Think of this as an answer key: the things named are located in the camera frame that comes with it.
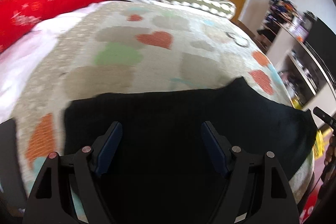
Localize pink bed sheet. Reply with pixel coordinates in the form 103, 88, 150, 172
0, 1, 107, 122

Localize black television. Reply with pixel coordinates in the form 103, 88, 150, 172
304, 18, 336, 85

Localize red long pillow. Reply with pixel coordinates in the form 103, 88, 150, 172
1, 0, 115, 52

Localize person's right hand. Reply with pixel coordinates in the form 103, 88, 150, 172
318, 135, 335, 200

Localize heart pattern quilt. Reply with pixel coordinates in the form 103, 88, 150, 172
11, 0, 315, 223

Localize black pants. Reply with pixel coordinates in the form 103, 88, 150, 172
64, 78, 317, 223

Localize green white patterned bolster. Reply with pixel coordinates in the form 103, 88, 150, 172
157, 0, 236, 20

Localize white shelf unit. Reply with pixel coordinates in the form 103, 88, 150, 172
256, 0, 335, 113

